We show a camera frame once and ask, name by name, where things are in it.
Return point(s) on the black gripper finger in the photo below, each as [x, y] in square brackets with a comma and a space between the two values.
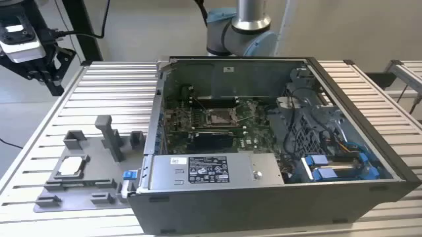
[37, 75]
[61, 71]

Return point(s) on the silver CPU with green edge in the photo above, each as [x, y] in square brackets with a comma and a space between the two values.
[70, 166]

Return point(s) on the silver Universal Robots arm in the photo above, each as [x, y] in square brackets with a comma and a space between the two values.
[244, 27]

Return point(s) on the CPU socket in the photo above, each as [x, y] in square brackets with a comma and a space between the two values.
[217, 118]

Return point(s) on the black RAM slot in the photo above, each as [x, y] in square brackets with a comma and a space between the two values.
[216, 129]

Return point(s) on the gray parts rack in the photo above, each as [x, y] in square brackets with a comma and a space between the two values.
[100, 158]

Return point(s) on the thin metal locking lever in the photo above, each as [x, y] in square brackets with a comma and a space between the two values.
[247, 117]
[200, 103]

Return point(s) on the blue and white disk carrier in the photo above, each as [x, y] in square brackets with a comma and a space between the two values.
[129, 175]

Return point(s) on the black heatsink block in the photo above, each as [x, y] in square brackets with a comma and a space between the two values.
[214, 143]

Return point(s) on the green motherboard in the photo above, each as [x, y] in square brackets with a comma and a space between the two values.
[251, 138]

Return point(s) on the silver power supply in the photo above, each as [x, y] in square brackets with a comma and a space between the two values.
[231, 170]

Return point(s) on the black drive cage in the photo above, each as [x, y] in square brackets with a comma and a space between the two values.
[299, 134]

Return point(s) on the black open PC case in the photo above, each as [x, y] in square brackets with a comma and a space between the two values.
[248, 209]

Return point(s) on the blue disk carrier in bay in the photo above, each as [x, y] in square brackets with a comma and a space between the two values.
[325, 173]
[319, 159]

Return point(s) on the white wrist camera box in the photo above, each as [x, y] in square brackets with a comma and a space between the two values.
[24, 50]

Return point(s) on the black stand post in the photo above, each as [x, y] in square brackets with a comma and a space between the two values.
[88, 32]

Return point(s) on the aluminium profile frame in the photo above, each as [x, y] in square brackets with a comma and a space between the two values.
[405, 71]

